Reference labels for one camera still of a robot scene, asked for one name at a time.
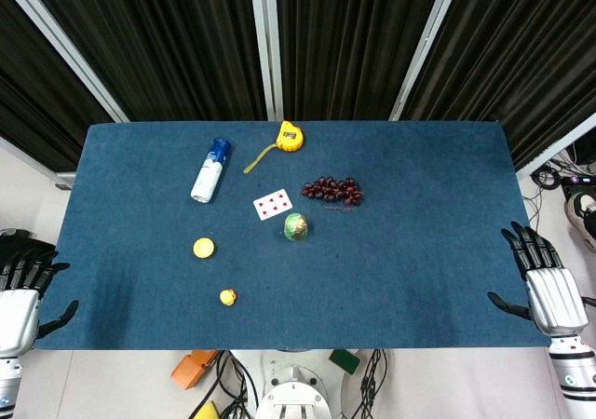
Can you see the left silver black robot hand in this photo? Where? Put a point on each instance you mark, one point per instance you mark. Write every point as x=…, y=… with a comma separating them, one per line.
x=18, y=312

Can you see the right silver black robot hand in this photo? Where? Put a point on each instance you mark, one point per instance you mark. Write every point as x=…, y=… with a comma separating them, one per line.
x=554, y=298

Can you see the small yellow rubber duck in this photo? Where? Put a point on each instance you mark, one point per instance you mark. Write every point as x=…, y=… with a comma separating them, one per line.
x=228, y=297

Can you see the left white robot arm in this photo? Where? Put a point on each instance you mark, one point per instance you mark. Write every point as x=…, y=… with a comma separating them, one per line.
x=8, y=382

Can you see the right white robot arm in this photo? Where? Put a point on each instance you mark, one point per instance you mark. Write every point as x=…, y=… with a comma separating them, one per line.
x=575, y=377

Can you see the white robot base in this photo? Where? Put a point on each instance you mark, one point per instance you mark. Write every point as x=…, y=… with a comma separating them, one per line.
x=298, y=386

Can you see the hearts playing card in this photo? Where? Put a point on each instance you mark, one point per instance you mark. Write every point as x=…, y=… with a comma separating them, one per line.
x=273, y=204

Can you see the white black sneaker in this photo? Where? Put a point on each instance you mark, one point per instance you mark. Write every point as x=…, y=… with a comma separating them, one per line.
x=581, y=216

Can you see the black electronic device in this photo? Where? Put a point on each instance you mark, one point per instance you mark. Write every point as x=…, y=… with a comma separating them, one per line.
x=582, y=172

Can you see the orange plastic box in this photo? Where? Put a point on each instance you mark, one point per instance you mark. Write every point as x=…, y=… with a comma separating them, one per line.
x=191, y=370

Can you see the blue table cloth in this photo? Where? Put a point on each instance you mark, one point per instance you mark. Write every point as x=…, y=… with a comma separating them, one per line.
x=372, y=274

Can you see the small yellow round dish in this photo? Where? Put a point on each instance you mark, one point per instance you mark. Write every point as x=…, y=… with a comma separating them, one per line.
x=204, y=247

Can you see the black pleated curtain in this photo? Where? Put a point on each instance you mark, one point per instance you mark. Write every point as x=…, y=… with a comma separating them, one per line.
x=512, y=56
x=177, y=42
x=354, y=42
x=42, y=107

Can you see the yellow block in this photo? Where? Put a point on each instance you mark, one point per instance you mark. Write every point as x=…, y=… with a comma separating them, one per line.
x=207, y=412

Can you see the green rectangular block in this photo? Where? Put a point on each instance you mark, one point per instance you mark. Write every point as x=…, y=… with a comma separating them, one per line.
x=345, y=361

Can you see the white bottle with blue cap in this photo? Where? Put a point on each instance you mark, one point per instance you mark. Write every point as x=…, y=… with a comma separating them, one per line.
x=210, y=172

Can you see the red plastic grape bunch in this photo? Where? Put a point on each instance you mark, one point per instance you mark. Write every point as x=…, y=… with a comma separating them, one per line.
x=333, y=191

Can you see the green gold nesting doll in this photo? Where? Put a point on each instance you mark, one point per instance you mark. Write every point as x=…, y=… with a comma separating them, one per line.
x=296, y=227

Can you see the yellow tape measure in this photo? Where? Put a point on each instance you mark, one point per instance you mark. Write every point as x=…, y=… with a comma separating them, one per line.
x=289, y=136

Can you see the white metal frame post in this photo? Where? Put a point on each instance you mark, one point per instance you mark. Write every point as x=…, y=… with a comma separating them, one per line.
x=559, y=146
x=60, y=49
x=266, y=42
x=426, y=46

